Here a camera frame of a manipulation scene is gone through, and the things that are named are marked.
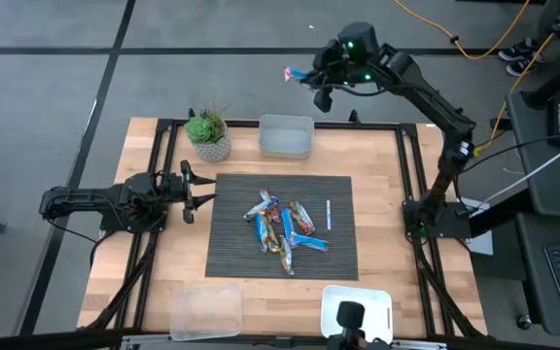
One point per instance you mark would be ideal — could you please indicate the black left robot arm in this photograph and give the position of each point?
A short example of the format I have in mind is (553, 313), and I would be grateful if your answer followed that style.
(80, 199)

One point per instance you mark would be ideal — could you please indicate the potted succulent in patterned pot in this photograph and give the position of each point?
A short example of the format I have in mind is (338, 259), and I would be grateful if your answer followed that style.
(212, 148)

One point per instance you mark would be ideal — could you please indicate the dark grey desk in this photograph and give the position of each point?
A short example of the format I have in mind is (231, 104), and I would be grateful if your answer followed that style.
(552, 194)

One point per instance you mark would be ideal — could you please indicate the orange and blue granola bar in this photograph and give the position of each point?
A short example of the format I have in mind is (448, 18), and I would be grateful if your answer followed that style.
(260, 233)

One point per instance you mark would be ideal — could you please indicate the black aluminium table frame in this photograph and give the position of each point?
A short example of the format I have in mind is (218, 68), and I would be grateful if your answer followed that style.
(241, 124)

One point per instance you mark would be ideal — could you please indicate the silver blue granola bar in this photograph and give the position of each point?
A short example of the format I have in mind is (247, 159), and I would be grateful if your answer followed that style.
(258, 209)

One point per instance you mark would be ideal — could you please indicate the clear plastic bin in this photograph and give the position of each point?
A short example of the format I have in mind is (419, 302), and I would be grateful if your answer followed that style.
(207, 313)

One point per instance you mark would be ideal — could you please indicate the person's shoe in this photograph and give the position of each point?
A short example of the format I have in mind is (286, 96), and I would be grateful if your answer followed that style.
(523, 67)
(518, 48)

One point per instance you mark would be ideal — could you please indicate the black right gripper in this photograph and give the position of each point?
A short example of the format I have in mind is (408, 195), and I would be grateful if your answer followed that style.
(328, 63)

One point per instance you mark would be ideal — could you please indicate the black caster wheel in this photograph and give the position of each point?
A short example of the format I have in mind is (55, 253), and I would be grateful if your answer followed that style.
(524, 322)

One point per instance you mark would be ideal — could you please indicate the grey plastic bin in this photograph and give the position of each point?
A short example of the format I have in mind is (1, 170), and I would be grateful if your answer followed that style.
(285, 138)

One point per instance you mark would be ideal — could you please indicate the dark woven placemat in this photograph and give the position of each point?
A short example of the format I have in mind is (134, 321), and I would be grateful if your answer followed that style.
(231, 253)

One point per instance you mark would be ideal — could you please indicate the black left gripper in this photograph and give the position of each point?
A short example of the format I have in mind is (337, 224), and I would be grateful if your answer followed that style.
(175, 187)

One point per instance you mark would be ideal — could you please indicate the white plastic bin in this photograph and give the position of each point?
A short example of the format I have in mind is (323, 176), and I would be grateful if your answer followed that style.
(377, 311)

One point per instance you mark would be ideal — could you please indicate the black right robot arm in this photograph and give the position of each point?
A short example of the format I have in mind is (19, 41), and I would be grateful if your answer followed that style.
(426, 97)

